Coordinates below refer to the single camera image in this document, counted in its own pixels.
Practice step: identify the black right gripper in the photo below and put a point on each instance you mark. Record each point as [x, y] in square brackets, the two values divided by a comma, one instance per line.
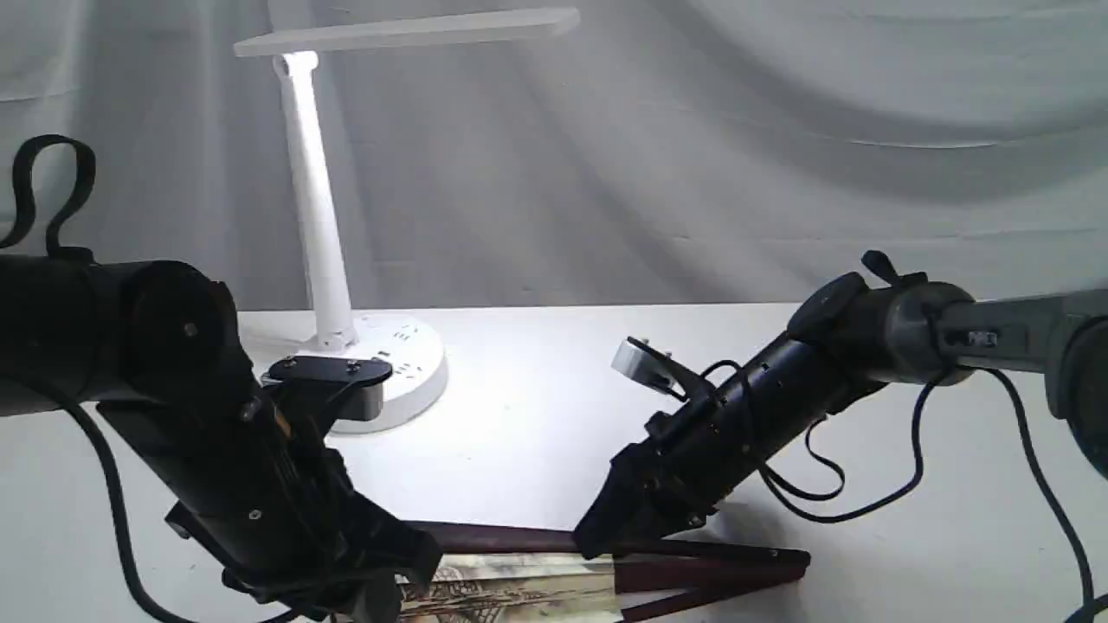
[693, 458]

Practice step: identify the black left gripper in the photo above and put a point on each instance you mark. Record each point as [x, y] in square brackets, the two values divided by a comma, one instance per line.
[265, 496]

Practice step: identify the painted paper folding fan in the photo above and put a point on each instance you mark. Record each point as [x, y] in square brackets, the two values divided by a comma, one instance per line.
[512, 574]

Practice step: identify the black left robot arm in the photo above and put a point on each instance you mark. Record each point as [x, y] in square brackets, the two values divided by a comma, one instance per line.
[155, 346]

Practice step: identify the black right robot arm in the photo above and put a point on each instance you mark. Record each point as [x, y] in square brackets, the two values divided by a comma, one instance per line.
[845, 342]

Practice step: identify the white desk lamp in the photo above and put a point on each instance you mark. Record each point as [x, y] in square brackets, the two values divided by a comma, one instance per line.
[415, 351]

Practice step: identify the grey backdrop cloth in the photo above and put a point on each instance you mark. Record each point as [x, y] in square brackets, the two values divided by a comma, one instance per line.
[662, 152]

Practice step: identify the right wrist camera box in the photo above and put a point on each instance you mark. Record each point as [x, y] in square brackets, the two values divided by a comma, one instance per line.
[637, 361]

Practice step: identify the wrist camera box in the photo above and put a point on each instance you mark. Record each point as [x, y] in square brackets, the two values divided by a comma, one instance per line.
[328, 389]
[637, 361]

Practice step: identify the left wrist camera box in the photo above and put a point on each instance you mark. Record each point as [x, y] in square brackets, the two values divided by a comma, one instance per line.
[328, 389]

